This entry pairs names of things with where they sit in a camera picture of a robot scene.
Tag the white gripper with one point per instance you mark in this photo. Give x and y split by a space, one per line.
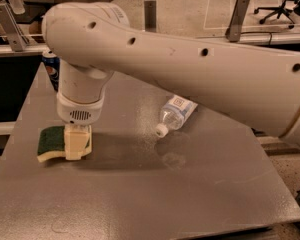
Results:
79 112

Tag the green and yellow sponge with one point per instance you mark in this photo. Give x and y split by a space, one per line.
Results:
51 143

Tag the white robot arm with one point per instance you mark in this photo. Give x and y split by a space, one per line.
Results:
259 87

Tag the blue Pepsi can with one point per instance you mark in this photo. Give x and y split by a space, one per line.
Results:
52 65

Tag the clear plastic water bottle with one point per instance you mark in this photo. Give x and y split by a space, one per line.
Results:
174 114

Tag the left metal barrier bracket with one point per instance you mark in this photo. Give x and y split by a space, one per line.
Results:
14 34

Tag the metal barrier bracket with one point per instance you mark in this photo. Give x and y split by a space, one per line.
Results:
150 15
233 32
14 34

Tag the middle metal barrier bracket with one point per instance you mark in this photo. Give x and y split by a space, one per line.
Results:
150 15

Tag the right metal barrier bracket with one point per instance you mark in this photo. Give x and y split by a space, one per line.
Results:
233 32

